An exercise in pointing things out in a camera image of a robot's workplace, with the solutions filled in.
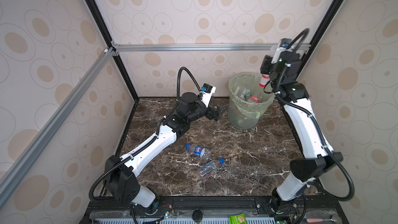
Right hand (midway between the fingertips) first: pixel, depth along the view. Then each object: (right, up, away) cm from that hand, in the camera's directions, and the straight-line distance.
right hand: (273, 55), depth 67 cm
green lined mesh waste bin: (-2, -18, +30) cm, 35 cm away
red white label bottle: (-5, -14, +31) cm, 34 cm away
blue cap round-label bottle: (-33, -47, +21) cm, 61 cm away
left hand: (-21, -20, +1) cm, 29 cm away
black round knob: (-33, -67, -4) cm, 74 cm away
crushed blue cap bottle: (-26, -55, +19) cm, 64 cm away
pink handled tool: (+31, -74, +5) cm, 81 cm away
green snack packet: (-15, -72, +2) cm, 74 cm away
